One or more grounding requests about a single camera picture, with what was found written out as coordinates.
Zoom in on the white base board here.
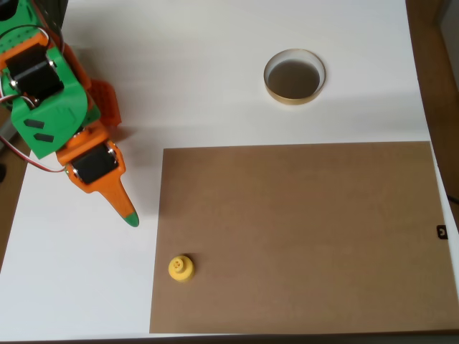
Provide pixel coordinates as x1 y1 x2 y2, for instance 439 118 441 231
0 0 459 341

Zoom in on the round shallow tape-ring dish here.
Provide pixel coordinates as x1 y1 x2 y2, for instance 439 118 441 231
263 48 327 107

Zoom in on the brown cardboard sheet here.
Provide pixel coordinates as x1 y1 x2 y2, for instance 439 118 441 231
149 140 459 334

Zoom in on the small yellow plastic piece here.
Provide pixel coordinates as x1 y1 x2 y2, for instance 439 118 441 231
167 254 197 285

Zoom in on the white red gripper servo cable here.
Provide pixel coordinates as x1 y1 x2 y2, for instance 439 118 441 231
0 95 67 174

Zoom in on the white black wrist servo cable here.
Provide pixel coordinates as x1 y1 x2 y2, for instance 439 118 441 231
0 24 65 49

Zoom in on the orange robot base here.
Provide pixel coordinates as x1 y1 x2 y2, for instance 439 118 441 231
87 78 123 127

